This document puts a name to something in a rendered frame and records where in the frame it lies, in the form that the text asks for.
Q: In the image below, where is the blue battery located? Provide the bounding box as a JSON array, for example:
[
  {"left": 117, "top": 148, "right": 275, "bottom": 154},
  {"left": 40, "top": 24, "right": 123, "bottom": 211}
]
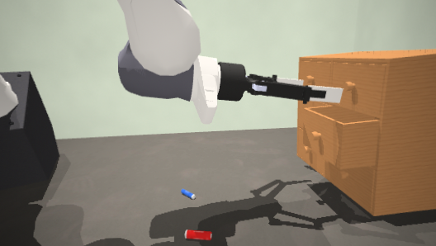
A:
[{"left": 181, "top": 189, "right": 195, "bottom": 199}]

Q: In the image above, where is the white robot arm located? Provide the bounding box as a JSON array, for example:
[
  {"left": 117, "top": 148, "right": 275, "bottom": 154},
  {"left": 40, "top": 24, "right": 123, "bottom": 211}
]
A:
[{"left": 0, "top": 0, "right": 220, "bottom": 124}]

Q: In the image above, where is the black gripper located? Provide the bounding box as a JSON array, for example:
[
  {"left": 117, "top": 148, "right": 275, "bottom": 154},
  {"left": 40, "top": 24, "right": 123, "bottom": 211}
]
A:
[{"left": 217, "top": 62, "right": 343, "bottom": 104}]

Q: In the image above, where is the wooden chest of drawers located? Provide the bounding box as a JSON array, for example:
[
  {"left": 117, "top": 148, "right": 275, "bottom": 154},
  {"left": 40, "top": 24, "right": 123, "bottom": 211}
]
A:
[{"left": 297, "top": 49, "right": 436, "bottom": 216}]

